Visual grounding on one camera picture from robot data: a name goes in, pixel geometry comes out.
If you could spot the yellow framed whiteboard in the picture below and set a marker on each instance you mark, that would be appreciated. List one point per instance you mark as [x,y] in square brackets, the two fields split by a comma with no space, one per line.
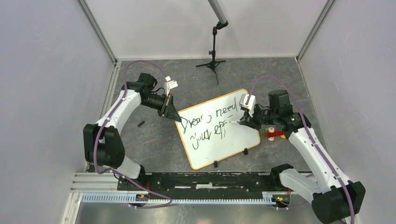
[206,135]

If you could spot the grey overhead pole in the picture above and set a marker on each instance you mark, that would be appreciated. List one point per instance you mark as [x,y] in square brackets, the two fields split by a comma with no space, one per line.
[218,11]

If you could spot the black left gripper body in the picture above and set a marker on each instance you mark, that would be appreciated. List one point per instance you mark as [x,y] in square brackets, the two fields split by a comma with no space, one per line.
[162,112]

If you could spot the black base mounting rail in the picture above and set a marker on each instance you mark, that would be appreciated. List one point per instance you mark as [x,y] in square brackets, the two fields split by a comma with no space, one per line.
[205,185]

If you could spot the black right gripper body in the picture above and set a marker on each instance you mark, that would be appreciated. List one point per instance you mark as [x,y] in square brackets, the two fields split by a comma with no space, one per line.
[263,116]

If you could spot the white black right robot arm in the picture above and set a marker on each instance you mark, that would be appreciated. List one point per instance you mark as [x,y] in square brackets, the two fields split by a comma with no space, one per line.
[332,195]

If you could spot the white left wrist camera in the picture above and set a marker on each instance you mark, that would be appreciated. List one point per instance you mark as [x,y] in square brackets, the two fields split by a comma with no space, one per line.
[169,84]

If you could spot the black camera tripod stand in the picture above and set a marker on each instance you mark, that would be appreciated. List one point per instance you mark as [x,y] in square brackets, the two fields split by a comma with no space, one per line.
[212,65]

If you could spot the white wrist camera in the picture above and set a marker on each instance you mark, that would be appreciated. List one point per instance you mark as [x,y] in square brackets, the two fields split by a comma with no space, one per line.
[247,104]
[169,84]

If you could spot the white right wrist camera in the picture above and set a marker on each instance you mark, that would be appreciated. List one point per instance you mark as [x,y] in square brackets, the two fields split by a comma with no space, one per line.
[247,104]

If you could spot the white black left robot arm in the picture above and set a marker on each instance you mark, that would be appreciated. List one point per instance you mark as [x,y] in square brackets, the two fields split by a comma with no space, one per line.
[103,145]

